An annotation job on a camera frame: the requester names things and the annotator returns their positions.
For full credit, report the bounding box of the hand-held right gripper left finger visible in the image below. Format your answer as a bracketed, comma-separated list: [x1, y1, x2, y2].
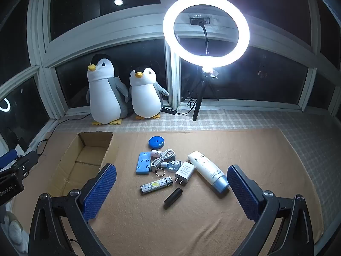
[28, 163, 118, 256]

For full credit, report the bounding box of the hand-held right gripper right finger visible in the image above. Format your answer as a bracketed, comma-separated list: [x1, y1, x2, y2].
[226, 164, 319, 256]

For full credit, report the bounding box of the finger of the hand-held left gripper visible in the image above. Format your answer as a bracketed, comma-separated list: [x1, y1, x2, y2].
[0, 150, 19, 170]
[0, 151, 39, 178]

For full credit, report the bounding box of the cardboard box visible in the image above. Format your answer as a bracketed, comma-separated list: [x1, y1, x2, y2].
[46, 131, 119, 200]

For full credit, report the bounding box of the white sunscreen tube blue cap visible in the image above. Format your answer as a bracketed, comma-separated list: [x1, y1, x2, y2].
[187, 151, 230, 194]

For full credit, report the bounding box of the blue folding phone stand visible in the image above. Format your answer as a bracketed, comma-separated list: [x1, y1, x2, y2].
[136, 151, 150, 176]

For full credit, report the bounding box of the patterned white lighter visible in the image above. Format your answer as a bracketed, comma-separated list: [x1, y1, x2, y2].
[140, 177, 173, 195]

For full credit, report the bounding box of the white wall charger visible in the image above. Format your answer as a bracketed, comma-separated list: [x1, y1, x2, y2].
[174, 162, 197, 186]

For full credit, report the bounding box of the black cylinder tube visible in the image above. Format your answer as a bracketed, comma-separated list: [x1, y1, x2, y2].
[163, 188, 183, 209]

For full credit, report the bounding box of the small clear bottle with keyring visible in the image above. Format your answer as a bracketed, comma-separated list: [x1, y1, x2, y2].
[155, 159, 183, 177]

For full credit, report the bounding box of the round blue tape measure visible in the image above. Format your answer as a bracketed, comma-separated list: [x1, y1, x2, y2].
[148, 136, 166, 149]

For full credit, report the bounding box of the white cable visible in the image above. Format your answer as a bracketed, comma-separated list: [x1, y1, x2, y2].
[150, 149, 176, 168]

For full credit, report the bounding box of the brown mat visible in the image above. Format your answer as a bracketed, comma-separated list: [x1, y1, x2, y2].
[11, 131, 324, 256]

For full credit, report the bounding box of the checkered cloth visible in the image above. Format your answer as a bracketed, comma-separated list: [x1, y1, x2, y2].
[51, 108, 341, 192]

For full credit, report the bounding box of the large penguin plush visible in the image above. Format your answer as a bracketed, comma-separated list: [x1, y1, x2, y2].
[86, 54, 130, 126]

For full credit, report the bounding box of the black tripod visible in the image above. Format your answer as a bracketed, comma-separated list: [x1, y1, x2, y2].
[181, 68, 220, 122]

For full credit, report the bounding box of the small penguin plush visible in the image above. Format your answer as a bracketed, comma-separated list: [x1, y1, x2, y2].
[129, 67, 170, 120]

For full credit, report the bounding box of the black phone holder gooseneck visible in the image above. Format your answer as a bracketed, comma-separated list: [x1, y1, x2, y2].
[189, 17, 211, 56]

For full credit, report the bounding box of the long black cable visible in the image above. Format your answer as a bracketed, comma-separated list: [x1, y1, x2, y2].
[36, 113, 91, 156]

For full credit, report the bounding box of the black ring light cable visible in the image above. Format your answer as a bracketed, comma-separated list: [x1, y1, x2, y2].
[176, 91, 199, 116]

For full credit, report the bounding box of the white window frame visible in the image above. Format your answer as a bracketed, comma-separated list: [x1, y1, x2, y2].
[0, 0, 341, 120]

